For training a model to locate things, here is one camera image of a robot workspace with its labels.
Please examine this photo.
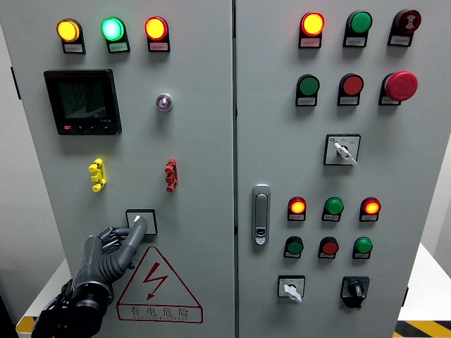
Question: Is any large green unlit lamp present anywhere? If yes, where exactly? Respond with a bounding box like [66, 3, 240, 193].
[345, 11, 373, 35]

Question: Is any silver door lock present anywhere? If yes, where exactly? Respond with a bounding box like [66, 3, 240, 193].
[252, 183, 272, 246]

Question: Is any small red handle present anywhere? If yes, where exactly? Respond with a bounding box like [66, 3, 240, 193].
[164, 158, 179, 193]

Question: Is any black-handled turn switch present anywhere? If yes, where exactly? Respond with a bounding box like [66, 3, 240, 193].
[339, 276, 371, 310]

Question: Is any large red lit lamp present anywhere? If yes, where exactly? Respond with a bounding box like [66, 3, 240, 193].
[144, 15, 169, 41]
[300, 11, 326, 37]

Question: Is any large yellow lit lamp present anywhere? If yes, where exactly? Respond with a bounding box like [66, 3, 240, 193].
[56, 18, 82, 43]

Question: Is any white-handled turn switch, printed plate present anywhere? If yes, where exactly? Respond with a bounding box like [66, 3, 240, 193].
[277, 275, 307, 304]

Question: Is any black and yellow striped tape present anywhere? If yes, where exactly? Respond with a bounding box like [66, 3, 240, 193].
[393, 320, 451, 338]
[16, 315, 38, 335]

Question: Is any white platform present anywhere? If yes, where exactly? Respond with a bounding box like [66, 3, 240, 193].
[397, 242, 451, 322]
[20, 259, 77, 320]

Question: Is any large white-handled turn switch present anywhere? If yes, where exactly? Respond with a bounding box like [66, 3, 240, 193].
[323, 133, 362, 167]

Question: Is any small yellow handle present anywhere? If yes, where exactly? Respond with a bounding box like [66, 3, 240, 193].
[88, 158, 108, 193]

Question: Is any pale grey cabinet door with display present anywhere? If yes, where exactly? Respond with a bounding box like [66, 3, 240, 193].
[0, 0, 236, 338]

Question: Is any red warning triangle sticker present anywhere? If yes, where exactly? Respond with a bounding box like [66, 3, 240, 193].
[116, 245, 204, 324]

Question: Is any dark red buzzer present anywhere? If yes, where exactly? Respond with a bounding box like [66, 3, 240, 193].
[393, 8, 422, 35]

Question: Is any small red push button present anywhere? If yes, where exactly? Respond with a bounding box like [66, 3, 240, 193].
[319, 236, 340, 256]

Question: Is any large red push button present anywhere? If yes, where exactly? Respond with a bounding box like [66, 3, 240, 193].
[338, 73, 364, 97]

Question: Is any small green lamp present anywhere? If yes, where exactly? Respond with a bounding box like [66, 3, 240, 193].
[323, 196, 345, 216]

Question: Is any large green push button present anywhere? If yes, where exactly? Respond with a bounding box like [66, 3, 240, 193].
[296, 74, 321, 97]

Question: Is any small green push button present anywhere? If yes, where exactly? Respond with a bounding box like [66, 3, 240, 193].
[353, 237, 373, 255]
[284, 236, 304, 256]

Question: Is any large green lit lamp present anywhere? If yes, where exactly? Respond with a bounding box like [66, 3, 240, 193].
[101, 16, 126, 42]

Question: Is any black digital display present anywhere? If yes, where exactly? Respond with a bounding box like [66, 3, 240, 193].
[43, 68, 123, 136]

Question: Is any pale grey cabinet door with lock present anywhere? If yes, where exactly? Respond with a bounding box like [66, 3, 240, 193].
[235, 0, 451, 338]

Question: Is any small red lit lamp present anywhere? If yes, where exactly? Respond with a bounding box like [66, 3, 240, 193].
[359, 196, 382, 215]
[287, 196, 307, 215]

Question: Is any large red stop button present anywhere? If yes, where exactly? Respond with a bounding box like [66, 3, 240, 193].
[382, 70, 419, 102]

